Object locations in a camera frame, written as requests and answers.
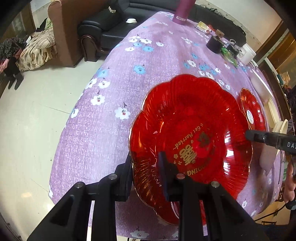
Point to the black leather sofa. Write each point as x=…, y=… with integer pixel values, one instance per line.
x=100, y=33

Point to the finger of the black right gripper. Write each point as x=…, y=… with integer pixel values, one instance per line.
x=280, y=141

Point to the snack packet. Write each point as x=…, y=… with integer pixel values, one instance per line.
x=203, y=27

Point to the small red flower plate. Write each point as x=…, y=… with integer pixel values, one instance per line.
x=252, y=114

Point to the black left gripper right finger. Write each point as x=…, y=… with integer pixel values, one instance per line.
x=207, y=211

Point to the patterned blanket pile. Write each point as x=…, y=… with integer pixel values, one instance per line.
x=40, y=49

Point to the purple floral tablecloth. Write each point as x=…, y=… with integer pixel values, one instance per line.
x=95, y=138

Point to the black small round container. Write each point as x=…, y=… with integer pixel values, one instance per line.
x=233, y=49

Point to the white plastic jar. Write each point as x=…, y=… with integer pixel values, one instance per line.
x=246, y=54

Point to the cream plastic bowl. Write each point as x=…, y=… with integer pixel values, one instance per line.
x=271, y=113
x=281, y=127

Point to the green plastic wrapper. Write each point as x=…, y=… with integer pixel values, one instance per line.
x=229, y=57

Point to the large red flower plate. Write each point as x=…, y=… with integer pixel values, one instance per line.
x=201, y=129

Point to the person's right hand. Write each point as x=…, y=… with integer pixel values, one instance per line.
x=289, y=192

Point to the brown armchair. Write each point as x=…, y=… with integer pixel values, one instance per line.
x=65, y=16

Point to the magenta thermos bottle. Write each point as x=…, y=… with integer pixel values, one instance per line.
x=182, y=11

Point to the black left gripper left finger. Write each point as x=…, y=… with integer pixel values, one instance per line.
x=68, y=219

